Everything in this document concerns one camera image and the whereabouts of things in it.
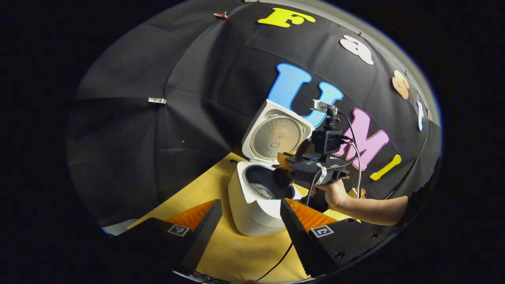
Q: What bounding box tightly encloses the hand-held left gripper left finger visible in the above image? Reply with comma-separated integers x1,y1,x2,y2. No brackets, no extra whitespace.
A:
118,199,223,277

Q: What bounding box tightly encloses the white rice cooker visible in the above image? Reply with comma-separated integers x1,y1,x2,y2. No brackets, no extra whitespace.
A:
228,99,316,237

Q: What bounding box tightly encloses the thin black table cable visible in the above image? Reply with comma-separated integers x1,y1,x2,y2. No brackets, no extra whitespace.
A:
256,241,294,281

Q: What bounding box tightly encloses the black backdrop cloth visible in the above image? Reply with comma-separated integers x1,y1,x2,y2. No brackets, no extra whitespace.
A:
67,0,442,227

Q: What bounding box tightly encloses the brown wooden spoon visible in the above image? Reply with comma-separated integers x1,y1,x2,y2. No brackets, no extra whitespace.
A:
273,139,312,188

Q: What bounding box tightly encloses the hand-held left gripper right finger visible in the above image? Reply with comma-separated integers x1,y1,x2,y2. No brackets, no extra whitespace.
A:
280,198,389,278

